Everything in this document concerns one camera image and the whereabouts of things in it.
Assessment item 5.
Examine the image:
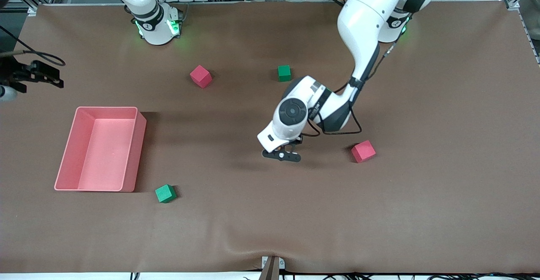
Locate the red foam cube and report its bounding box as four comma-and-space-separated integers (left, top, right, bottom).
351, 140, 377, 164
189, 65, 213, 89

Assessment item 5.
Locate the pink plastic tray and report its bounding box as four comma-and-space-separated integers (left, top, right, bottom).
54, 106, 147, 193

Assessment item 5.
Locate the brown table mat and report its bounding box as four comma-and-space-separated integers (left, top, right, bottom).
0, 1, 540, 274

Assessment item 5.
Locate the metal bracket with brown post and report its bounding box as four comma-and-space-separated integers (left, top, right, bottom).
258, 256, 286, 280

